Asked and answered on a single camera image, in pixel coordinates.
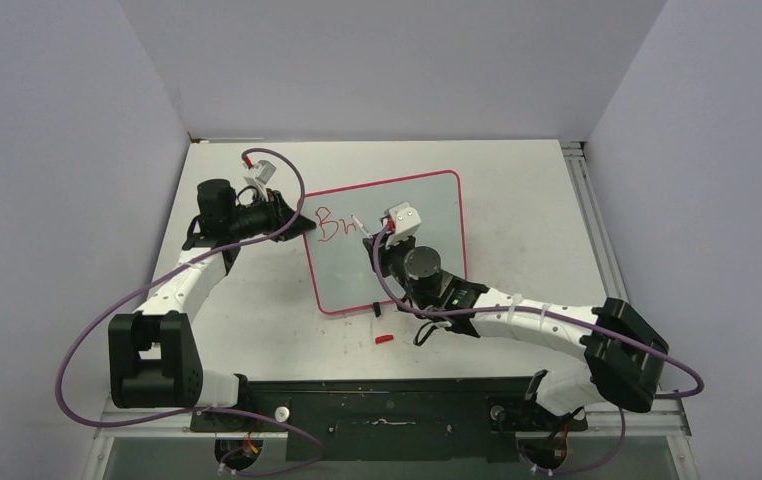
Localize purple cable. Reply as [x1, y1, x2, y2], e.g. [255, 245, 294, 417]
[54, 146, 326, 478]
[371, 228, 706, 477]

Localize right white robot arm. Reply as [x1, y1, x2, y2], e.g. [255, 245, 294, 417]
[364, 238, 669, 428]

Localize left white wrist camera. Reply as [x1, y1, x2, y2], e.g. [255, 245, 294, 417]
[243, 160, 277, 197]

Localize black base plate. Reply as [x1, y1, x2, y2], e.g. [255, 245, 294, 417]
[188, 376, 588, 465]

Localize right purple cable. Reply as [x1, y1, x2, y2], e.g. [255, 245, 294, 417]
[371, 228, 706, 477]

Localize white whiteboard marker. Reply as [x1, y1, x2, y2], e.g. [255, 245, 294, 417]
[351, 215, 374, 240]

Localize aluminium rail frame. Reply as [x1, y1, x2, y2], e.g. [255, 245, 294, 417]
[89, 140, 694, 480]

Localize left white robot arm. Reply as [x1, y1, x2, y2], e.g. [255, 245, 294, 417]
[108, 179, 316, 431]

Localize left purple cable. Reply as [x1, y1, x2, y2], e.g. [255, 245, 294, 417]
[54, 146, 326, 478]

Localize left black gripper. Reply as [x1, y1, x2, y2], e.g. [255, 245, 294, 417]
[227, 188, 315, 243]

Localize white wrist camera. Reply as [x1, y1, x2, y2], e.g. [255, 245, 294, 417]
[385, 201, 422, 248]
[243, 160, 277, 197]

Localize pink framed whiteboard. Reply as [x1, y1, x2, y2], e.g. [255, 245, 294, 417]
[300, 169, 468, 317]

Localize red marker cap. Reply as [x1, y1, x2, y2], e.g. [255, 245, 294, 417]
[374, 334, 394, 345]

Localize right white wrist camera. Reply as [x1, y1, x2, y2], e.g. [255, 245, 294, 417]
[385, 201, 422, 248]

